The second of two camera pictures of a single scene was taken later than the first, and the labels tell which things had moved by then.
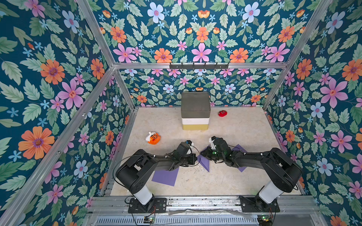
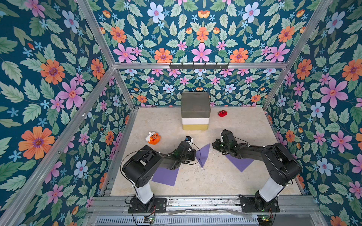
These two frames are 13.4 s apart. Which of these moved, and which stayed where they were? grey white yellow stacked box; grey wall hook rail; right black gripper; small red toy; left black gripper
Moved: right black gripper
Stayed: small red toy; grey wall hook rail; grey white yellow stacked box; left black gripper
